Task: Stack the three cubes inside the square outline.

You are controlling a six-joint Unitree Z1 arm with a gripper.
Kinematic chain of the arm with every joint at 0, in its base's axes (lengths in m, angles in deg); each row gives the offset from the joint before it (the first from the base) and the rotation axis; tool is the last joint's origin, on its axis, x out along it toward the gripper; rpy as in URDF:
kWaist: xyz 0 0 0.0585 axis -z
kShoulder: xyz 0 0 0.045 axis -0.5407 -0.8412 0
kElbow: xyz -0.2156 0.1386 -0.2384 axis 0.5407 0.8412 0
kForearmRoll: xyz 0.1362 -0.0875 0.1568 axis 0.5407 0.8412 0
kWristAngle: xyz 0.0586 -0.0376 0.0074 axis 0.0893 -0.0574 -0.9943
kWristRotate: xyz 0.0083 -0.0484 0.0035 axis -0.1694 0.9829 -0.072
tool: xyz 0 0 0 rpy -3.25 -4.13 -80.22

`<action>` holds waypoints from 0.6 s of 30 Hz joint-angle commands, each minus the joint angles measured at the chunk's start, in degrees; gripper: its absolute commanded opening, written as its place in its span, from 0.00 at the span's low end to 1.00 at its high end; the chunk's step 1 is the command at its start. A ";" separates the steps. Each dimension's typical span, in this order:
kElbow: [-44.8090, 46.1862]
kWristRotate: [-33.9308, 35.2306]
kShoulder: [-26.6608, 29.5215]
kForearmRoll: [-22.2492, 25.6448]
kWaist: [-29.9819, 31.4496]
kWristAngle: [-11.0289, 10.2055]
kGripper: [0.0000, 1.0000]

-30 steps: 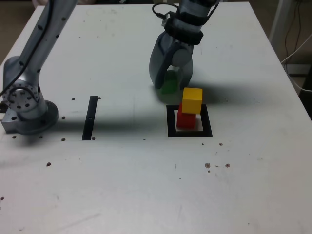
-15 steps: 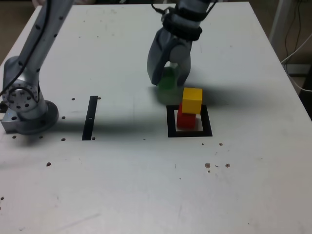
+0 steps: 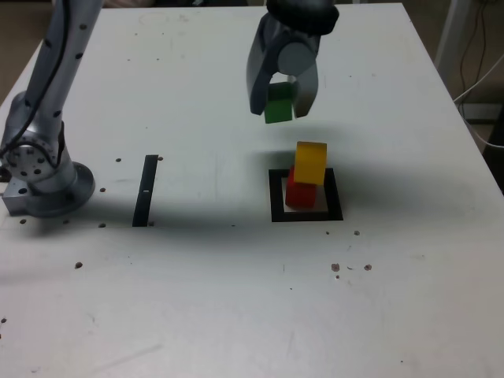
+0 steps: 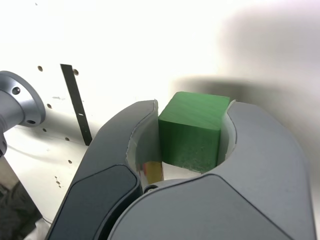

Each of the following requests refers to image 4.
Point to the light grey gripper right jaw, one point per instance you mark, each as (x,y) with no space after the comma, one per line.
(225,207)

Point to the green cube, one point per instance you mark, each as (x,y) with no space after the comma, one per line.
(192,135)

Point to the black tape strip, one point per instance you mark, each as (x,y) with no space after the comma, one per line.
(76,105)

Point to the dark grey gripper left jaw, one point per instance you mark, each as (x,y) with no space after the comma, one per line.
(100,180)

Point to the yellow cube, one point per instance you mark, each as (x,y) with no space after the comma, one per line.
(154,172)

